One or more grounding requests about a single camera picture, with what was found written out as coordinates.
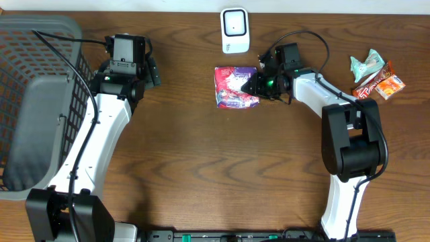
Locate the teal snack wrapper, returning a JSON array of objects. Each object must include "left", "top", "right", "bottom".
[{"left": 350, "top": 49, "right": 385, "bottom": 83}]

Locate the orange snack bar wrapper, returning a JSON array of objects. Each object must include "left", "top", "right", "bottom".
[{"left": 352, "top": 60, "right": 394, "bottom": 99}]

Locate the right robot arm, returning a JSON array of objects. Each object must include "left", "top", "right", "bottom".
[{"left": 241, "top": 43, "right": 388, "bottom": 241}]

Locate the red purple snack pack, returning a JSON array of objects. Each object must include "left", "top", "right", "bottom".
[{"left": 214, "top": 67, "right": 259, "bottom": 109}]

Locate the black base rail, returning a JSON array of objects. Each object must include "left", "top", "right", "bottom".
[{"left": 114, "top": 229, "right": 398, "bottom": 242}]

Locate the white barcode scanner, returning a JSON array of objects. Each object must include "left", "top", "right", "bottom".
[{"left": 220, "top": 7, "right": 251, "bottom": 54}]

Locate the small orange box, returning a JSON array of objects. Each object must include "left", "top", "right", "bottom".
[{"left": 376, "top": 75, "right": 406, "bottom": 100}]

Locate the grey plastic mesh basket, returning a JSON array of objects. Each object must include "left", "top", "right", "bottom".
[{"left": 1, "top": 15, "right": 93, "bottom": 200}]

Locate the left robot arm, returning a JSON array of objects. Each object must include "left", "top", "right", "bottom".
[{"left": 26, "top": 34, "right": 161, "bottom": 241}]

